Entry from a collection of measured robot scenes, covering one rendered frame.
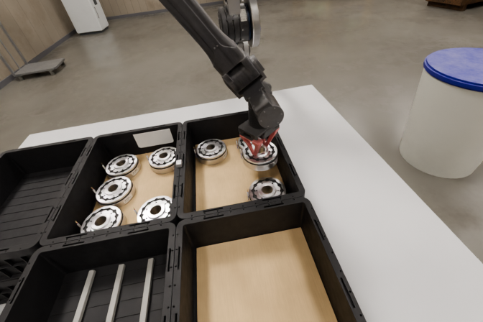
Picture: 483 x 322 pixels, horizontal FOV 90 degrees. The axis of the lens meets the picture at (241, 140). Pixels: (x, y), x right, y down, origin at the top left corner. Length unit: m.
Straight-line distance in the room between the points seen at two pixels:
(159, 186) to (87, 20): 6.87
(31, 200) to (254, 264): 0.73
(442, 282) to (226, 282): 0.53
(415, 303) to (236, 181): 0.52
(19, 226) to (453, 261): 1.18
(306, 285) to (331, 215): 0.31
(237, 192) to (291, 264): 0.24
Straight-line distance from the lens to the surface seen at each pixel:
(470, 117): 1.88
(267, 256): 0.62
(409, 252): 0.85
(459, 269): 0.88
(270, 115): 0.51
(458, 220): 1.98
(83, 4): 7.44
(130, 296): 0.66
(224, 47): 0.50
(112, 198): 0.80
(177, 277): 0.52
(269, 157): 0.69
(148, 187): 0.82
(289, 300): 0.58
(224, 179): 0.76
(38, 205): 0.99
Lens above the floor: 1.39
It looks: 39 degrees down
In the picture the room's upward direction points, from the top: 7 degrees counter-clockwise
